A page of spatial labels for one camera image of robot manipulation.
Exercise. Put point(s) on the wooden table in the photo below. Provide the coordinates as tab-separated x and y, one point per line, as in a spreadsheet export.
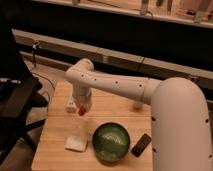
51	154

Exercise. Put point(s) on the white sponge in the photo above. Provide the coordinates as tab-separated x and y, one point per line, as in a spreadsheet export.
76	143

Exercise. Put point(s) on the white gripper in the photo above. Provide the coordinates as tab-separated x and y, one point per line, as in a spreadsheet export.
82	98

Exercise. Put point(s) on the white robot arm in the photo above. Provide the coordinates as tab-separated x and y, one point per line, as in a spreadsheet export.
180	122

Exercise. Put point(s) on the black phone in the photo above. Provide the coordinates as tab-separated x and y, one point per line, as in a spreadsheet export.
141	145

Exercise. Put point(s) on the black office chair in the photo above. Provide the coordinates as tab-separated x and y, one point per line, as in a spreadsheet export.
18	94

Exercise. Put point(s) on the green bowl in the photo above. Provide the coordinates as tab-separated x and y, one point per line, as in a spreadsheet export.
111	142

